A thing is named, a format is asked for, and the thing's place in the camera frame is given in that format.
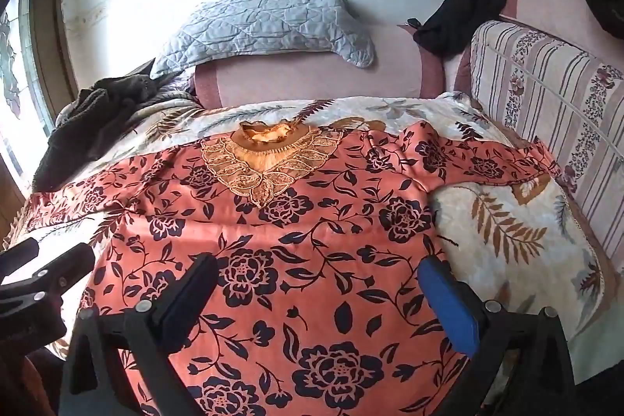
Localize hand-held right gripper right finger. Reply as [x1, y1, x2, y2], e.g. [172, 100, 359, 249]
[417, 256, 578, 416]

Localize dark grey cloth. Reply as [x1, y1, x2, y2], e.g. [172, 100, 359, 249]
[32, 75, 161, 193]

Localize striped floral sofa cushion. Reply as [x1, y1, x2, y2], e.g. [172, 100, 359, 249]
[470, 20, 624, 271]

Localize pink sofa cushion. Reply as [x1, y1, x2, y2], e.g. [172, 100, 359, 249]
[502, 0, 624, 71]
[192, 23, 447, 110]

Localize window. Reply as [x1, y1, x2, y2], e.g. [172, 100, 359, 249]
[0, 0, 55, 202]

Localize grey quilted pillow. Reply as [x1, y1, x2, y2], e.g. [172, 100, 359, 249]
[149, 0, 376, 80]

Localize white cable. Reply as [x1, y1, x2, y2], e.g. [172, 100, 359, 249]
[487, 41, 624, 144]

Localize black garment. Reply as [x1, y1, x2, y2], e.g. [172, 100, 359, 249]
[413, 0, 525, 56]

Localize orange floral blouse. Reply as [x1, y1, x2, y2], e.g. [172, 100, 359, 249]
[22, 121, 561, 416]

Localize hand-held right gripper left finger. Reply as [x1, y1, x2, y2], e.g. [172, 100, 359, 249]
[61, 253, 220, 416]

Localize purple striped cloth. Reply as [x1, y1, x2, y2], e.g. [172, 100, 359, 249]
[141, 72, 198, 102]

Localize leaf print blanket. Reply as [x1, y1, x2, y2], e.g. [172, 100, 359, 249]
[0, 92, 617, 361]

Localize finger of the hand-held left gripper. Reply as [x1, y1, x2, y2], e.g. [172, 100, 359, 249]
[0, 238, 40, 284]
[0, 243, 96, 340]

